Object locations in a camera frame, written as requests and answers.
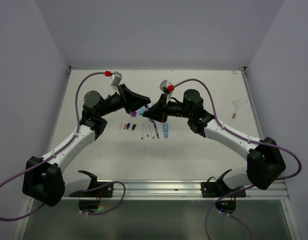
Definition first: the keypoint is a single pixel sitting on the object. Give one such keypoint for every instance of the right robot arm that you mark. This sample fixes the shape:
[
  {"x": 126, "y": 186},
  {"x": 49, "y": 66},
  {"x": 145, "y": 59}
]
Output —
[{"x": 264, "y": 162}]

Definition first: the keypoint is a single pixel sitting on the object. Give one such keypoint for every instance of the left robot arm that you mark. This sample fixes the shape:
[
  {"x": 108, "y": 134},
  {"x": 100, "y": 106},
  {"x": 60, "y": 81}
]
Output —
[{"x": 43, "y": 179}]

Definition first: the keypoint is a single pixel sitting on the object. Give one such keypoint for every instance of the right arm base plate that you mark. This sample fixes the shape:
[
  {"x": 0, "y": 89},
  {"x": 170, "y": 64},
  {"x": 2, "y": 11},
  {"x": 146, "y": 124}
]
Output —
[{"x": 215, "y": 190}]

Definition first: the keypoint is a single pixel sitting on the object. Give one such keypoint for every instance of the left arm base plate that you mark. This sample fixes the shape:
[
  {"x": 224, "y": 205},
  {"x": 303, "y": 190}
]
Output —
[{"x": 104, "y": 188}]

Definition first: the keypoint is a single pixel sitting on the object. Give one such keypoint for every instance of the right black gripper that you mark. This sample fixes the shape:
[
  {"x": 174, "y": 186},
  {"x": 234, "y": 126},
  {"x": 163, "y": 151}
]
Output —
[{"x": 160, "y": 111}]

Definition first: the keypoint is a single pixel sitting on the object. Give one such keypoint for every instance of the brown capped white marker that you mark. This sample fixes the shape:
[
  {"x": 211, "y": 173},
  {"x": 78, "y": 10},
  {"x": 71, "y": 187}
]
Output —
[{"x": 237, "y": 104}]

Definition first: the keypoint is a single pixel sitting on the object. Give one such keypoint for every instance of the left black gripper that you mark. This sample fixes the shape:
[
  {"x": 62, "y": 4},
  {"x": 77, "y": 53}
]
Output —
[{"x": 130, "y": 98}]

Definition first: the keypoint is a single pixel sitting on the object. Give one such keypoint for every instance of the blue ink gel pen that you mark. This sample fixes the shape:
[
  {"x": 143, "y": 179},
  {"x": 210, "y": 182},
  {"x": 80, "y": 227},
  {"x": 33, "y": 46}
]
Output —
[{"x": 156, "y": 129}]

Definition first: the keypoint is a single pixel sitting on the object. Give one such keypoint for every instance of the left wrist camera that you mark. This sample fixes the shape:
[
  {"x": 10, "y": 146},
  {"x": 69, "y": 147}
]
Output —
[{"x": 116, "y": 78}]

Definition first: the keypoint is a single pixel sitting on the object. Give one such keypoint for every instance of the aluminium front rail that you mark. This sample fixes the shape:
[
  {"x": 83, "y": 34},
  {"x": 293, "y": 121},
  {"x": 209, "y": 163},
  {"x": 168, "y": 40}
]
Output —
[{"x": 178, "y": 190}]

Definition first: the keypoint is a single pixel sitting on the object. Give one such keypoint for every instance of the light blue correction tape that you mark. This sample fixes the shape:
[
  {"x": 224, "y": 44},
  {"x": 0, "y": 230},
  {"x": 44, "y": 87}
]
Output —
[{"x": 165, "y": 128}]

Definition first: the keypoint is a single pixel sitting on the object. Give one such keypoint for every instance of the light blue highlighter cap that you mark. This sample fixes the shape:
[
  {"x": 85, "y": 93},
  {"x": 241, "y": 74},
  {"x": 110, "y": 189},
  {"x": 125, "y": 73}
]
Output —
[{"x": 141, "y": 111}]

